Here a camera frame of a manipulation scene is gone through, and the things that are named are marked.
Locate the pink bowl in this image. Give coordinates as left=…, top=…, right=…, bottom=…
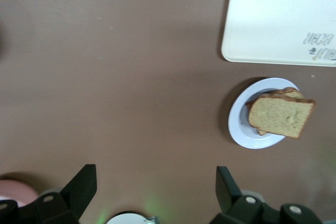
left=0, top=173, right=39, bottom=208

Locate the lavender round plate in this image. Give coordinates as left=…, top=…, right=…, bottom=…
left=227, top=77, right=301, bottom=150

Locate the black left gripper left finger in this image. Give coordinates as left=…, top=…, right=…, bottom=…
left=0, top=164, right=97, bottom=224

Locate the brown bread slice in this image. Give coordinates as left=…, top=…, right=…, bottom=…
left=248, top=95, right=317, bottom=140
left=245, top=87, right=305, bottom=137

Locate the cream bear print tray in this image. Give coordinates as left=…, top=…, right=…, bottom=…
left=220, top=0, right=336, bottom=67

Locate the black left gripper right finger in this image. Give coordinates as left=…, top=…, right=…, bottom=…
left=211, top=166, right=323, bottom=224

